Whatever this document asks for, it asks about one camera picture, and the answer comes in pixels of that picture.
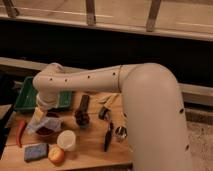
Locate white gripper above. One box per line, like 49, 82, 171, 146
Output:
34, 93, 58, 123

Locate orange apple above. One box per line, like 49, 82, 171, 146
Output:
48, 146, 65, 164

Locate red chili pepper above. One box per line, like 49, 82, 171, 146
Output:
16, 120, 27, 147

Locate white cup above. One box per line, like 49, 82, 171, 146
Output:
57, 130, 76, 151

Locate small dark clip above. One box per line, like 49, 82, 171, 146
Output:
98, 107, 110, 120

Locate green plastic tray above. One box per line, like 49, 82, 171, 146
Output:
14, 76, 72, 113

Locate brown red bowl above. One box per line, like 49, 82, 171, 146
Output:
36, 112, 62, 137

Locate blue sponge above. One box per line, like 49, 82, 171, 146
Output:
24, 143, 49, 162

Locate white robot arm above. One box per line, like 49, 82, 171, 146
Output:
33, 63, 194, 171

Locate small metal cup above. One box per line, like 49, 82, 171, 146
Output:
115, 126, 127, 141

